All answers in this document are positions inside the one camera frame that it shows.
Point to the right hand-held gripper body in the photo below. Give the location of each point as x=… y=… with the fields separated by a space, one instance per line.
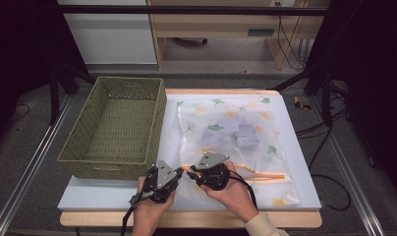
x=214 y=177

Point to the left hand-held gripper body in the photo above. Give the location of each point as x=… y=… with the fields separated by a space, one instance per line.
x=163 y=183

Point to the purple garment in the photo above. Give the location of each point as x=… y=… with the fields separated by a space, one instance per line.
x=247 y=137

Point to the green woven basket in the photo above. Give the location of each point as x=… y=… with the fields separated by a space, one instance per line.
x=121 y=131

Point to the leaf print mesh laundry bag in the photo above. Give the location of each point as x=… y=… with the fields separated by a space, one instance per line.
x=268 y=131

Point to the person's right hand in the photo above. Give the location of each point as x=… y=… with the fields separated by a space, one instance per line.
x=236 y=196

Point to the person's left hand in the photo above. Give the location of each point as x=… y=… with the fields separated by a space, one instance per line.
x=149 y=219

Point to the white board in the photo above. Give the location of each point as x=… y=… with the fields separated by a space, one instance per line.
x=172 y=137

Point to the wooden table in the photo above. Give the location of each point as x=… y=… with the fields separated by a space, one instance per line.
x=203 y=219

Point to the yellow and black tool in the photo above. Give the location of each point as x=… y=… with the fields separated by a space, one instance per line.
x=299 y=104

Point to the black chair base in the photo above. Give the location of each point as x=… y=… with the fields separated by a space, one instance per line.
x=191 y=41

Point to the black metal stand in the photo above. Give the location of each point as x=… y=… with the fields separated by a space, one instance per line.
x=327 y=98
x=54 y=95

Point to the white cabinet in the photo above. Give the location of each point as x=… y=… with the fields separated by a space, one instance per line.
x=111 y=39

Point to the wooden desk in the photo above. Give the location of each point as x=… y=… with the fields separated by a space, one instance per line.
x=213 y=23

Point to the black horizontal bar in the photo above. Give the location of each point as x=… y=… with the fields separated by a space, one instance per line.
x=186 y=10

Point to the dark curtain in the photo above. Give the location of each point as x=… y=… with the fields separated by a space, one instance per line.
x=376 y=82
x=19 y=49

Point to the aluminium rail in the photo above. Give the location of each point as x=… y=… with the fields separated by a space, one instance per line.
x=29 y=164
x=357 y=190

